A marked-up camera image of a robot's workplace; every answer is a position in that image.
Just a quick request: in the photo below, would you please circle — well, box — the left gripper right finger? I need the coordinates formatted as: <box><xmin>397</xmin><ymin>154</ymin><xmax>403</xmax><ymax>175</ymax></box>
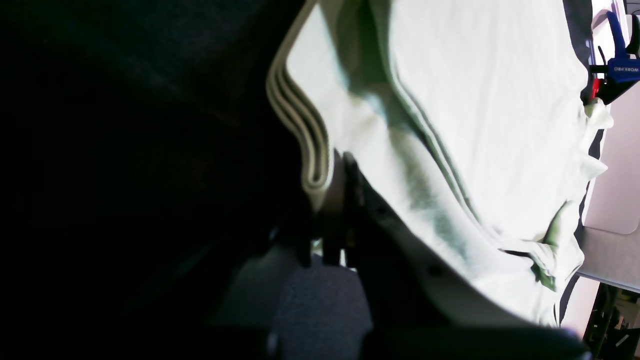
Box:
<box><xmin>320</xmin><ymin>152</ymin><xmax>591</xmax><ymax>360</ymax></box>

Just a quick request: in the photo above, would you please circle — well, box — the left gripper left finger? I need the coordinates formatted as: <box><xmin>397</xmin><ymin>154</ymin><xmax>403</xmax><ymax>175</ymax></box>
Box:
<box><xmin>203</xmin><ymin>200</ymin><xmax>315</xmax><ymax>360</ymax></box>

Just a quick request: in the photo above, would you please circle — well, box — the light green T-shirt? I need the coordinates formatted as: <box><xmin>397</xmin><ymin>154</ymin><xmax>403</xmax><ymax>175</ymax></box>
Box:
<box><xmin>266</xmin><ymin>0</ymin><xmax>613</xmax><ymax>327</ymax></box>

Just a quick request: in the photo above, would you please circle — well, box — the black table cloth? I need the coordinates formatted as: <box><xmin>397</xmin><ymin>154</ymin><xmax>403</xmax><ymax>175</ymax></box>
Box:
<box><xmin>0</xmin><ymin>0</ymin><xmax>601</xmax><ymax>360</ymax></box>

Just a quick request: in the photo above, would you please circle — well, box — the blue red clamp bottom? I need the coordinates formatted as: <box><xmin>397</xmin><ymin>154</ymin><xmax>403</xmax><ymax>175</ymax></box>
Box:
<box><xmin>580</xmin><ymin>0</ymin><xmax>640</xmax><ymax>105</ymax></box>

